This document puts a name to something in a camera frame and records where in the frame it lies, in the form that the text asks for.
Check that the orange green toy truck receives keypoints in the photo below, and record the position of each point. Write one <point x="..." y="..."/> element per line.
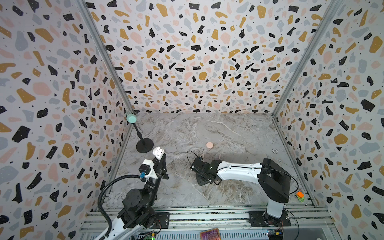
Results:
<point x="300" y="196"/>

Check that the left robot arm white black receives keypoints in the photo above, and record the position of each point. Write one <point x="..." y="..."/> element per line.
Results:
<point x="137" y="212"/>

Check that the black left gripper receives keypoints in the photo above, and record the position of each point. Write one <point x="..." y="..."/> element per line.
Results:
<point x="159" y="167"/>

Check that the pink circuit board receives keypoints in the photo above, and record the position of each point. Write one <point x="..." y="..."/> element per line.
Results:
<point x="212" y="234"/>

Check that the aluminium corner post left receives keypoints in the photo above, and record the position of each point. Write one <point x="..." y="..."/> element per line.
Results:
<point x="87" y="17"/>

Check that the pink round earbud case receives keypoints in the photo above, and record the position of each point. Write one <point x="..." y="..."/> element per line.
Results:
<point x="209" y="145"/>

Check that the aluminium corner post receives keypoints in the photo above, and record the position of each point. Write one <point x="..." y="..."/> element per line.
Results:
<point x="87" y="17"/>
<point x="328" y="16"/>

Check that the white earbud charging case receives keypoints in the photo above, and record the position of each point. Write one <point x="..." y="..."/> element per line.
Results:
<point x="158" y="152"/>

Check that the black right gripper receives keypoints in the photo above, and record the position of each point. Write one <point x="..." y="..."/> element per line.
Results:
<point x="199" y="169"/>

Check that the aluminium corner post right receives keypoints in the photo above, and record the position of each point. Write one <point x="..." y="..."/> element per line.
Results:
<point x="328" y="16"/>

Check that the green microphone head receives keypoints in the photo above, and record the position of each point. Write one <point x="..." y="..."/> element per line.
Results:
<point x="131" y="118"/>

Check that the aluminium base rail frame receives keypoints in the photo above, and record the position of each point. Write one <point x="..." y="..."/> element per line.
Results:
<point x="300" y="221"/>

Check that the black microphone stand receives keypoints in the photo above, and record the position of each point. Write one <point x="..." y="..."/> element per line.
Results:
<point x="144" y="145"/>

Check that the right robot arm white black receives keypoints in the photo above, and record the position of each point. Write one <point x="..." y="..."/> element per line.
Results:
<point x="273" y="179"/>

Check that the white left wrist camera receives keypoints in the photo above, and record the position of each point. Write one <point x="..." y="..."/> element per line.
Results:
<point x="147" y="170"/>

